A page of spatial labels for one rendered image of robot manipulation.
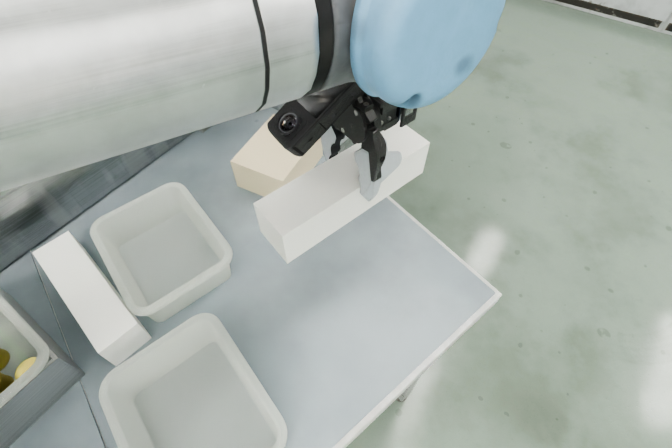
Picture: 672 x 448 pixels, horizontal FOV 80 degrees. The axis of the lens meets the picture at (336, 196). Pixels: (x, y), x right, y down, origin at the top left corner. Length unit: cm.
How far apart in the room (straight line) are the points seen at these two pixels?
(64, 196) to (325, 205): 57
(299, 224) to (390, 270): 32
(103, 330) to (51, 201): 29
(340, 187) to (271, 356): 31
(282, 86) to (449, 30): 7
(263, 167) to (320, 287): 25
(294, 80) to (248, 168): 64
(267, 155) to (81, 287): 38
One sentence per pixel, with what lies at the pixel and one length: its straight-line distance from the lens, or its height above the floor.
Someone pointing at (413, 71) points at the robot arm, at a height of 130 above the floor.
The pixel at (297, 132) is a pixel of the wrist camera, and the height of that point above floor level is 113.
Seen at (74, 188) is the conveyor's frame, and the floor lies 81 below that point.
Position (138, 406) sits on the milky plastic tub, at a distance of 71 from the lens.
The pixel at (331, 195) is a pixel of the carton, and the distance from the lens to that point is 48.
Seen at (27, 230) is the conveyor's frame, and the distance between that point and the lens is 91.
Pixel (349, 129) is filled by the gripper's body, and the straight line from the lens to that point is 44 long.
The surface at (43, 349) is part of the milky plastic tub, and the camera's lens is 70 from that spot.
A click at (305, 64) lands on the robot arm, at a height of 131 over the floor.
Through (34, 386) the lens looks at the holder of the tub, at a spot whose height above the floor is 81.
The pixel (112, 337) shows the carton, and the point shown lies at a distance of 70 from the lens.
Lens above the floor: 139
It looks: 51 degrees down
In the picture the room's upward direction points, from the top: straight up
